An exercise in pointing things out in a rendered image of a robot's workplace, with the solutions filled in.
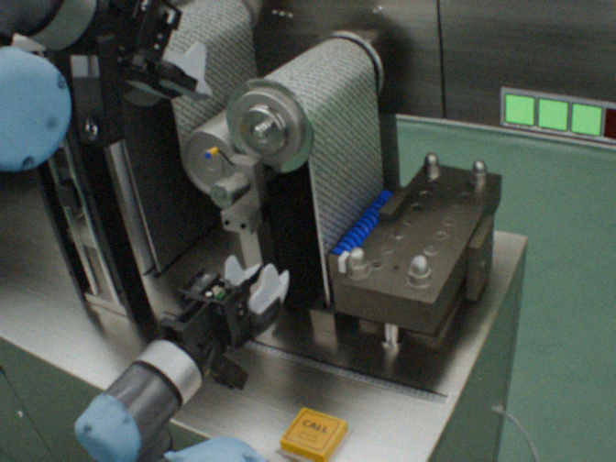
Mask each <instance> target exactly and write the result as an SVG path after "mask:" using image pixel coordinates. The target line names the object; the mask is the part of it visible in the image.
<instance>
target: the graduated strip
mask: <svg viewBox="0 0 616 462"><path fill-rule="evenodd" d="M164 316H165V317H168V318H170V319H173V320H174V319H175V318H176V317H177V316H178V315H177V314H175V313H170V312H167V311H164V312H163V313H162V314H161V315H160V316H159V317H158V318H160V319H162V318H163V317H164ZM244 347H246V348H249V349H253V350H256V351H258V352H261V353H264V354H267V355H270V356H274V357H276V358H281V359H284V360H288V361H290V362H293V363H296V364H300V365H303V366H305V367H309V368H312V369H318V370H321V371H323V372H327V373H330V374H334V375H337V376H339V377H343V378H346V379H350V380H355V381H358V382H362V383H365V384H368V385H371V386H375V387H379V388H382V389H385V390H388V391H395V392H398V393H401V394H405V395H408V396H412V397H415V398H419V399H422V400H426V401H429V402H436V403H439V404H443V405H446V403H447V401H448V399H449V397H450V394H446V393H443V392H439V391H435V390H428V389H425V388H422V387H418V386H414V385H411V384H407V383H404V382H400V381H397V380H393V379H387V378H383V377H381V376H377V375H373V374H370V373H367V372H363V371H360V370H356V369H353V368H347V367H344V366H340V365H337V364H334V363H331V362H327V361H324V360H321V359H318V358H315V357H309V356H306V355H303V354H300V353H296V352H293V351H290V350H287V349H284V348H281V347H277V346H273V345H270V344H266V343H263V342H260V341H258V340H254V341H252V340H249V341H248V342H247V343H246V344H244Z"/></svg>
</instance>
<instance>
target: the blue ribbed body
mask: <svg viewBox="0 0 616 462"><path fill-rule="evenodd" d="M392 195H393V192H389V191H386V190H385V191H382V192H380V193H379V195H378V196H377V197H376V199H375V200H374V201H373V202H372V204H371V205H370V206H369V207H368V209H367V210H366V211H365V213H364V214H362V216H361V217H360V218H359V219H358V220H357V222H356V223H354V224H353V227H351V228H350V229H349V231H348V232H347V233H346V234H345V237H343V238H342V239H341V240H340V243H338V244H337V245H336V246H335V248H334V249H333V250H332V252H331V253H332V254H337V255H342V254H343V253H344V252H345V251H347V252H350V250H351V249H352V248H359V246H360V245H361V244H362V243H363V241H364V240H365V239H366V237H367V236H368V235H369V233H370V232H371V231H372V229H373V228H374V227H375V226H376V224H377V223H378V222H379V211H380V209H381V208H382V207H383V205H384V204H385V203H386V202H387V201H388V200H389V199H390V198H391V196H392Z"/></svg>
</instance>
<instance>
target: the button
mask: <svg viewBox="0 0 616 462"><path fill-rule="evenodd" d="M346 432H347V422H346V421H344V420H341V419H338V418H335V417H333V416H330V415H326V414H323V413H320V412H316V411H313V410H310V409H307V408H302V410H301V411H300V412H299V414H298V415H297V417H296V418H295V419H294V421H293V422H292V423H291V425H290V427H289V428H288V429H287V431H286V432H285V433H284V435H283V436H282V437H281V439H280V447H281V449H282V450H284V451H286V452H289V453H292V454H294V455H296V456H299V457H304V458H306V459H309V460H312V461H314V462H327V461H328V459H329V458H330V456H331V455H332V454H333V452H334V451H335V449H336V447H337V446H338V444H339V443H340V441H341V440H342V438H343V437H344V435H345V433H346Z"/></svg>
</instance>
